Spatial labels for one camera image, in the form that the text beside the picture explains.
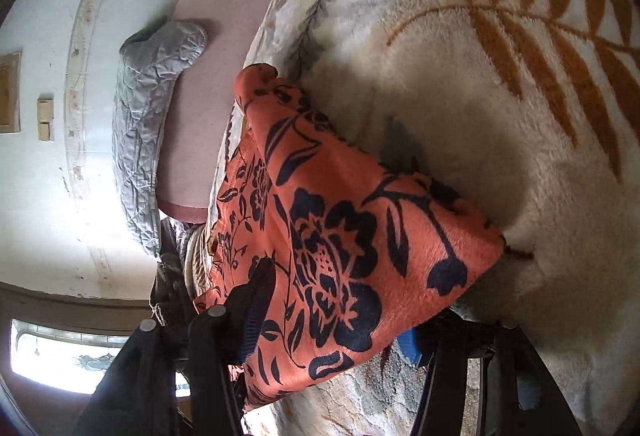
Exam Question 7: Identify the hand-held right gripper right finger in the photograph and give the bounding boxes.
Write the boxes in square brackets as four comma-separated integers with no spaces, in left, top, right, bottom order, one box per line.
[397,309,585,436]

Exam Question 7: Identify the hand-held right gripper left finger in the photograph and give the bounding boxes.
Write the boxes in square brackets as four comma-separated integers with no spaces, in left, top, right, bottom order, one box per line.
[72,259,278,436]

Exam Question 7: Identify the orange floral garment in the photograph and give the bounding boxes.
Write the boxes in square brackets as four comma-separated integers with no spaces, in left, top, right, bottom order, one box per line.
[192,62,506,413]

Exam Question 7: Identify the window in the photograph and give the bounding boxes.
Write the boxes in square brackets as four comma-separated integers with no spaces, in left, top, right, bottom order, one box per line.
[7,316,191,399]

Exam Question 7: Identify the grey quilted pillow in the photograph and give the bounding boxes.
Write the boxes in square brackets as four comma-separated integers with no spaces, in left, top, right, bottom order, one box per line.
[111,19,208,257]

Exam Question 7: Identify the cream leaf-print blanket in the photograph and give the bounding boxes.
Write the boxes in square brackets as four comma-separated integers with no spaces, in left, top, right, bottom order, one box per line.
[185,0,640,436]

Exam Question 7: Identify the pink pillow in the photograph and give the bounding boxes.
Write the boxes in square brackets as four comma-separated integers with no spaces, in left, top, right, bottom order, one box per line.
[159,0,301,224]

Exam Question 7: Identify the beige wall switch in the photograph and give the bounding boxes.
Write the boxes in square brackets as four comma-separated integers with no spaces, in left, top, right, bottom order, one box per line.
[36,97,56,142]

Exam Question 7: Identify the framed wall panel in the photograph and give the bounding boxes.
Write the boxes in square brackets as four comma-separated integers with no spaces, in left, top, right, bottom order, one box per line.
[0,49,24,134]

